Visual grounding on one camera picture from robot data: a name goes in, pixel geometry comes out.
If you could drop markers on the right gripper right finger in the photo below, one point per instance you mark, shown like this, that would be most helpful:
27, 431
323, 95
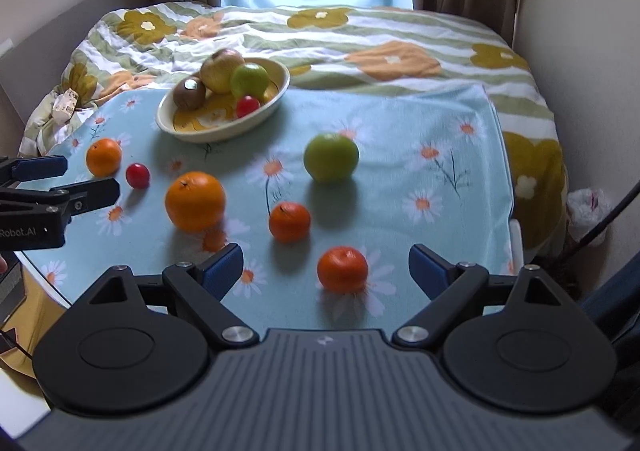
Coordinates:
516, 342

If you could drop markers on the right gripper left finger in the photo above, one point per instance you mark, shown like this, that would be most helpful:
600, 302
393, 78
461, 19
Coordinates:
132, 343

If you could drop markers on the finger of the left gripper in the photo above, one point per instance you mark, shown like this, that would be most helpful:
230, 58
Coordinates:
25, 170
65, 201

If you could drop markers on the small orange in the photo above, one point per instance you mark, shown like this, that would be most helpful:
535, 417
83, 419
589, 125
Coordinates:
103, 158

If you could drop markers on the large orange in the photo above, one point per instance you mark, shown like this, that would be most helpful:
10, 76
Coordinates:
195, 202

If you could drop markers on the small tangerine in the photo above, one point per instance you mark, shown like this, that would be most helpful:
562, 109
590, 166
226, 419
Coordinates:
289, 222
342, 270

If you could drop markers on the large green apple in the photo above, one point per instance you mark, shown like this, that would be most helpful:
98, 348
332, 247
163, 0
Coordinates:
331, 158

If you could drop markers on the small white patterned toy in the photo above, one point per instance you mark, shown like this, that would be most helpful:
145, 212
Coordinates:
63, 107

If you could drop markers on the grey bed headboard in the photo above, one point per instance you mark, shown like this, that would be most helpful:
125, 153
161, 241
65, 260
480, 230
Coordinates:
32, 68

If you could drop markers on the white plastic bag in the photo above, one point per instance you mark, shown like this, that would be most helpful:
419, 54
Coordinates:
585, 209

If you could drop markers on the floral striped duvet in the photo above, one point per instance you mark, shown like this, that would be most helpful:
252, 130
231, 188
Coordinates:
380, 51

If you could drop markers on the brown kiwi fruit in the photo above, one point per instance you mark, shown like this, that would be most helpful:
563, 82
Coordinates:
189, 94

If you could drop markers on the cream oval fruit bowl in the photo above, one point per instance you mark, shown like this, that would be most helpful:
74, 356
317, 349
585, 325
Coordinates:
216, 120

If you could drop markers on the brownish wrinkled apple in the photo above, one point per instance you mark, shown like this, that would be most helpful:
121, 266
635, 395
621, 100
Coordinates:
216, 71

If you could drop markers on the small red cherry tomato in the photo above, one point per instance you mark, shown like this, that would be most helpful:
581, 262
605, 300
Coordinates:
246, 106

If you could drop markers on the small green apple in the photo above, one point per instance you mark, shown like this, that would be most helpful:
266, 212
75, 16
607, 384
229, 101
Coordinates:
249, 80

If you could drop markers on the light blue daisy cloth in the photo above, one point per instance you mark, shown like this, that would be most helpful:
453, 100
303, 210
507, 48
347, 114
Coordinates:
432, 170

